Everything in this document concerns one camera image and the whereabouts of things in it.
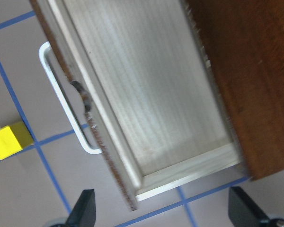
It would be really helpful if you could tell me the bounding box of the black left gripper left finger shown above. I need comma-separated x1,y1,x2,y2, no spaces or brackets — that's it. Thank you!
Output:
65,189,96,227

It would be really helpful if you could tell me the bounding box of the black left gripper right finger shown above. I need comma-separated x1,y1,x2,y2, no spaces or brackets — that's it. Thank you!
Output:
228,186,274,227

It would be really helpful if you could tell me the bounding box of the light wood drawer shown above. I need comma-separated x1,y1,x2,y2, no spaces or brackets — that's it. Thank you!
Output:
30,0,241,210

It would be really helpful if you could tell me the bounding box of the white drawer handle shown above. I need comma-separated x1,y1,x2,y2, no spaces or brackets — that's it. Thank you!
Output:
38,41,102,155

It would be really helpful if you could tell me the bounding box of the yellow block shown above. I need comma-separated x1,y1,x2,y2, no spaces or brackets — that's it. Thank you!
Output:
0,122,34,160

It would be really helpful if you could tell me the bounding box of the dark wooden drawer cabinet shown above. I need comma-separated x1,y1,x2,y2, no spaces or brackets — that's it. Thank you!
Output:
185,0,284,180

